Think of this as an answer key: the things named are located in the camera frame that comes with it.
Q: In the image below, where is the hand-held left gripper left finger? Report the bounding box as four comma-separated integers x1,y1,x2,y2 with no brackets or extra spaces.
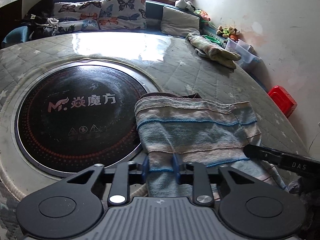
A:
66,155,150,205

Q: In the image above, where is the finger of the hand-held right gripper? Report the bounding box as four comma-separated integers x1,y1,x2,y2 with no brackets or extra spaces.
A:
243,144,283,167

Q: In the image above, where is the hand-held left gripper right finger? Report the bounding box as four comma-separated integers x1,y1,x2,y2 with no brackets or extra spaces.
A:
172,154,258,204

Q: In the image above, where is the blue pink striped garment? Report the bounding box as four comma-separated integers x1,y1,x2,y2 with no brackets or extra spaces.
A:
134,92,288,198

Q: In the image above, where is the dark grey cloth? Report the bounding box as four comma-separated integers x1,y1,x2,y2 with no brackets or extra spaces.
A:
285,175,320,233

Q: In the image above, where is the red plastic stool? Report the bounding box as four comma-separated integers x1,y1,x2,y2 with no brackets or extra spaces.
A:
267,85,298,118

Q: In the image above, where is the black round induction cooktop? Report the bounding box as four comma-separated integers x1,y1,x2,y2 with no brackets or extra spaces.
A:
14,59,157,174

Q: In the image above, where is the large clear plastic storage box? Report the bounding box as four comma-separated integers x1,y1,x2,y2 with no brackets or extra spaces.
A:
224,39,260,73

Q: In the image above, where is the small clear plastic box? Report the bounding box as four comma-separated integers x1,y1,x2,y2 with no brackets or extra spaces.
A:
237,39,253,52

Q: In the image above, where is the folded pale yellow cloth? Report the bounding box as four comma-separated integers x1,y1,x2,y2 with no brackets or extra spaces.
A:
185,32,242,69

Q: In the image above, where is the green plastic basin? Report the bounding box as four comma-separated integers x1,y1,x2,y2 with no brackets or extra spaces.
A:
204,35,223,44

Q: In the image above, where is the brown plush toy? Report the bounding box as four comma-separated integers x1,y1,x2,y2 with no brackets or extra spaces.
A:
216,25,241,37

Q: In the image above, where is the grey pillow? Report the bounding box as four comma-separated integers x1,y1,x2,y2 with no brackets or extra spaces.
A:
160,6,200,38

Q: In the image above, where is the pink plush toy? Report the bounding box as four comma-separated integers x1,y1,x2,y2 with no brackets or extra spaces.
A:
194,9,212,22

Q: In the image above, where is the large butterfly print pillow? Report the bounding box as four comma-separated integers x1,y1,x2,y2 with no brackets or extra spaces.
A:
98,0,147,30

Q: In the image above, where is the flat butterfly print pillow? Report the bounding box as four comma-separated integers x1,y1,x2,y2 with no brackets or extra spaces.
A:
55,19,100,34

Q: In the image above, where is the white plush toy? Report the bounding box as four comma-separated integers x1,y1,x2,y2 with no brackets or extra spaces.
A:
174,0,195,12

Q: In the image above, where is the black bag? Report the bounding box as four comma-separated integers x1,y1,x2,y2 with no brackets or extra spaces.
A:
15,0,59,40

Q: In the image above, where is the blue chair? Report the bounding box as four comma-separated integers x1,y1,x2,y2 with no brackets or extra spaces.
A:
1,25,34,48

